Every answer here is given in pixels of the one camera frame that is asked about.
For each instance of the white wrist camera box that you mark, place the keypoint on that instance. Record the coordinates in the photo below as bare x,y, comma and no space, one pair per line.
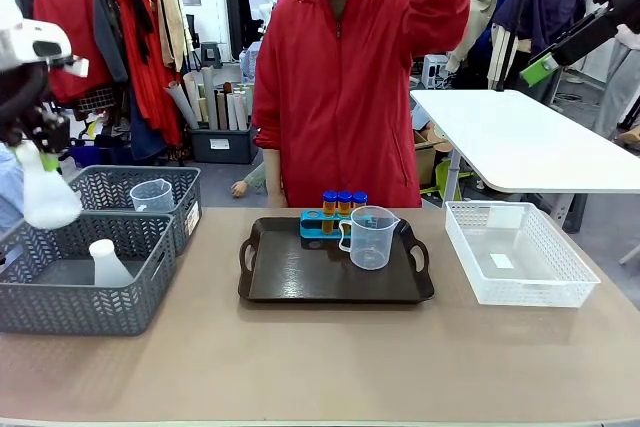
75,68

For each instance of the grey basket with label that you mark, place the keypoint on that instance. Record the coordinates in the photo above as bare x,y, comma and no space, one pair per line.
185,187

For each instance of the white label on grey basket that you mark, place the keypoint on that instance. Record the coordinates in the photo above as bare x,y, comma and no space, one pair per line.
193,219

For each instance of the person in red jacket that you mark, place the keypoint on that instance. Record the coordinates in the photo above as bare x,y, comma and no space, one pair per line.
340,112

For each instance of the cardboard box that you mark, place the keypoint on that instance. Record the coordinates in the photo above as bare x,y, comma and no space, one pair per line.
425,157

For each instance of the small white sticker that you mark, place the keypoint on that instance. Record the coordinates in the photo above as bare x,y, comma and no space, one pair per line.
501,260

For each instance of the white side table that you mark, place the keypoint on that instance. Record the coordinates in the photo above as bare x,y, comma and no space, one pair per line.
530,147

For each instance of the pale arm with grey sleeve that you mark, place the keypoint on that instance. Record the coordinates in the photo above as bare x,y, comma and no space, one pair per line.
250,181

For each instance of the mannequin in navy jacket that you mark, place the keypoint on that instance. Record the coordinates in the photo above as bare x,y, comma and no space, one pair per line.
550,2

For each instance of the grey storage bin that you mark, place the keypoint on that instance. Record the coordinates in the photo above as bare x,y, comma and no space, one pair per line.
225,144

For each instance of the long red hanging dress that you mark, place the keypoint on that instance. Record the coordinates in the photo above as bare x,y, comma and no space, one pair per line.
150,97

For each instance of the dark grey hanging jacket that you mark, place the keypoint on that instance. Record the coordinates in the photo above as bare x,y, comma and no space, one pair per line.
112,37

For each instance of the mannequin in beige coat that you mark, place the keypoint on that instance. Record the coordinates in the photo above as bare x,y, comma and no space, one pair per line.
482,12

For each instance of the black hanging scarf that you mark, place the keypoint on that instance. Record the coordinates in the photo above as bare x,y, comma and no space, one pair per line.
142,22

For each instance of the beige hanging garment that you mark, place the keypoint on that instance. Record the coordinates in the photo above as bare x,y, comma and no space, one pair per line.
175,27

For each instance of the grey paper roll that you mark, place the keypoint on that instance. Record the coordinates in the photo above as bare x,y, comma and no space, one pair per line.
181,102

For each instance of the grey plastic woven basket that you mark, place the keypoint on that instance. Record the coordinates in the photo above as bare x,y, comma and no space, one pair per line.
75,309

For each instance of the dark brown roll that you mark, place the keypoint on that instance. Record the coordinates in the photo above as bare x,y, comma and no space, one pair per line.
221,112

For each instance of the blue test tube rack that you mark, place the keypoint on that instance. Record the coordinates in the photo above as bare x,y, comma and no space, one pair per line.
312,227

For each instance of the white plastic conical flask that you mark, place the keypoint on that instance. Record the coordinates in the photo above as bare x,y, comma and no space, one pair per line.
47,197
107,267

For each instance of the black tripod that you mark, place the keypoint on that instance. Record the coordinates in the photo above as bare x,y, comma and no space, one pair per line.
515,27

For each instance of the dark plastic stool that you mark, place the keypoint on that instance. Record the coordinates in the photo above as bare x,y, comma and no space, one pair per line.
212,53

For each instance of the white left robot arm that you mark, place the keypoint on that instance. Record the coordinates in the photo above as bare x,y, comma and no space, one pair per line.
25,47

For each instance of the person in blue shirt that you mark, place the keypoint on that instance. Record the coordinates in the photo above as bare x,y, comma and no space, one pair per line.
10,187

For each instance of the red hanging garment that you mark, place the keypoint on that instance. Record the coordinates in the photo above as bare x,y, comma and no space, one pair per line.
75,7

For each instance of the white paper basket label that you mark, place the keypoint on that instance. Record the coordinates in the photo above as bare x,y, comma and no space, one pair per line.
506,217

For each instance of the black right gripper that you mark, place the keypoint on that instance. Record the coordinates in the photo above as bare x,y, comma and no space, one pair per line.
585,39

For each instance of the white paper roll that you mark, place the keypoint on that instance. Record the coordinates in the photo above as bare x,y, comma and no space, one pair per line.
193,92

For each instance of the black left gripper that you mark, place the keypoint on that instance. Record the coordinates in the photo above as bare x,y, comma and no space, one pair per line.
45,129

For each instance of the dark brown serving tray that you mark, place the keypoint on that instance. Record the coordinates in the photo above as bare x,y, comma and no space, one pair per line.
310,277

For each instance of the white plastic mesh basket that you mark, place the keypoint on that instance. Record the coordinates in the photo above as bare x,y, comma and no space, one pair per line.
530,292

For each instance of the orange tube with blue cap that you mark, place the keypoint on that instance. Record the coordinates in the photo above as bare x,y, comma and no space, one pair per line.
360,198
345,202
330,207

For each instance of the person's right forearm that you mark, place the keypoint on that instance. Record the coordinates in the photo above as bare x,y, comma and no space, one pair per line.
274,177

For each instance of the tall grey-green roll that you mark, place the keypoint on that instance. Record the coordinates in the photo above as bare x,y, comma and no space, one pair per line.
209,97

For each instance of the clear plastic measuring cup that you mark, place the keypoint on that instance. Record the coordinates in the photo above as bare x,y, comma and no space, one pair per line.
370,242
152,196

